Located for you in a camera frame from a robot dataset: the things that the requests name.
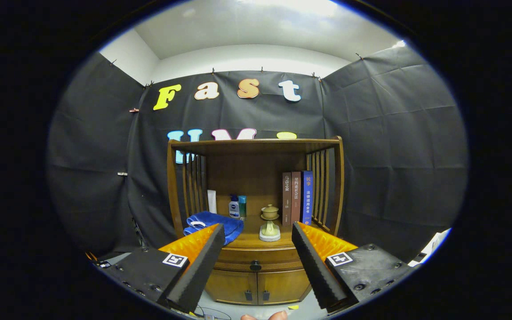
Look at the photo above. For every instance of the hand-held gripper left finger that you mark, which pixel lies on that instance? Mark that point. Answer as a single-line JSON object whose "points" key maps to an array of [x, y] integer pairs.
{"points": [[200, 266]]}

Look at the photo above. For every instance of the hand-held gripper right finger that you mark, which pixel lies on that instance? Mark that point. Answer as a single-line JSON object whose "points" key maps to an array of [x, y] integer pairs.
{"points": [[314, 266]]}

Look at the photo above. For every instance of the wooden drawer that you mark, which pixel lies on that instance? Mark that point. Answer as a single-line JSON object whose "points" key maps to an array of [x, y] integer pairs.
{"points": [[274, 258]]}

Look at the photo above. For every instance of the green packet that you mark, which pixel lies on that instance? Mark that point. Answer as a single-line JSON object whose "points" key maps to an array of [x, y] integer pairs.
{"points": [[270, 231]]}

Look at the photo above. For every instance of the wooden cabinet door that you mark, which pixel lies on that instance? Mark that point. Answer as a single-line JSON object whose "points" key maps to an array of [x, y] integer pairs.
{"points": [[231, 286], [282, 284]]}

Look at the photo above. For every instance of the wooden countertop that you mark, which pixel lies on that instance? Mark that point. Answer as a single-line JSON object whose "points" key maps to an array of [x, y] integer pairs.
{"points": [[249, 238]]}

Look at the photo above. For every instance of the wooden cabinet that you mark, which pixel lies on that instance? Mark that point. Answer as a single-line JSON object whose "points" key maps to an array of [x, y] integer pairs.
{"points": [[247, 173]]}

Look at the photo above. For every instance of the blue folded towel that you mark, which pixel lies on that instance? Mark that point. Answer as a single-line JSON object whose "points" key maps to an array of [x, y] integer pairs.
{"points": [[214, 222]]}

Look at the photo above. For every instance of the white tube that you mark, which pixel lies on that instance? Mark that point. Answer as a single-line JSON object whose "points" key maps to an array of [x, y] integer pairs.
{"points": [[212, 201]]}

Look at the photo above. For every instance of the white lotion bottle blue cap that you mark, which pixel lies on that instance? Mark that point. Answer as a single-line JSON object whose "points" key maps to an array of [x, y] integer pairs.
{"points": [[234, 208]]}

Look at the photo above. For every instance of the blue book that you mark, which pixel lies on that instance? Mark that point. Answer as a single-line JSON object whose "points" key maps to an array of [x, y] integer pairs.
{"points": [[307, 198]]}

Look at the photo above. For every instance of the beige lidded tea cup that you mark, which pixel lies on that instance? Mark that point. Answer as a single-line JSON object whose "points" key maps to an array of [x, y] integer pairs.
{"points": [[270, 212]]}

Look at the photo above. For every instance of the brown book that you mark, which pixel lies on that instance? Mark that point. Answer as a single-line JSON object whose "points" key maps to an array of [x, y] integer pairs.
{"points": [[287, 198], [296, 198]]}

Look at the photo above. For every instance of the teal bottle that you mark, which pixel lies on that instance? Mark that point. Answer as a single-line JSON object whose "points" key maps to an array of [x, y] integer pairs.
{"points": [[242, 206]]}

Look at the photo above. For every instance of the black electronic device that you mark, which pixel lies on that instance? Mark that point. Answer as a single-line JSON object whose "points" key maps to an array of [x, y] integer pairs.
{"points": [[103, 264]]}

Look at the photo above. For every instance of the white sheet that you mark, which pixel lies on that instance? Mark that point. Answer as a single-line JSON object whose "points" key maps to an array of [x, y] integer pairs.
{"points": [[434, 242]]}

